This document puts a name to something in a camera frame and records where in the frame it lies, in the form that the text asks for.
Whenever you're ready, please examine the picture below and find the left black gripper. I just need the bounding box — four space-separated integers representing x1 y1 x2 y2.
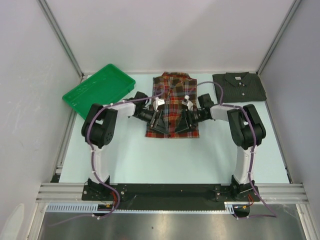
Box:
133 108 168 134

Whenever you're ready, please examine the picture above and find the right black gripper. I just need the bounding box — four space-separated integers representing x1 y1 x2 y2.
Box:
175 108 209 134

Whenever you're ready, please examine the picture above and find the red plaid long sleeve shirt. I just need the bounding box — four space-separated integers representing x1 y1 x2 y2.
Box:
145 72 200 139

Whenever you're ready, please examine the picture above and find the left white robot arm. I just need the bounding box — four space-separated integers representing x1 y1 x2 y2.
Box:
81 91 168 200

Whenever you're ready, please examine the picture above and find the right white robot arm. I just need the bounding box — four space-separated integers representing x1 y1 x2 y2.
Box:
174 93 266 201

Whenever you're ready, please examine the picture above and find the green plastic tray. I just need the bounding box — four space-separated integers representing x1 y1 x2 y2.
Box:
62 63 136 119

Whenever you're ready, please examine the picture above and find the folded dark striped shirt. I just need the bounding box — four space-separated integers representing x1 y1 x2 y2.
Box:
212 72 267 103

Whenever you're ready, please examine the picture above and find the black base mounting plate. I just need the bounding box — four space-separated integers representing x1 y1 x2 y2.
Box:
81 180 260 212

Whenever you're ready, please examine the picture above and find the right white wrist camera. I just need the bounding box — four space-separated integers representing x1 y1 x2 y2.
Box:
182 95 194 111

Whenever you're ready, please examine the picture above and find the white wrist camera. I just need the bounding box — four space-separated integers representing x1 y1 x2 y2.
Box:
182 95 194 111
152 97 165 111

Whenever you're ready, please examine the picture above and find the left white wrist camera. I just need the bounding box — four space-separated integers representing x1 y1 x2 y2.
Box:
152 97 165 111

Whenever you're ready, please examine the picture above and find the white slotted cable duct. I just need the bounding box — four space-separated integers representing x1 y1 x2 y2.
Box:
46 202 250 215

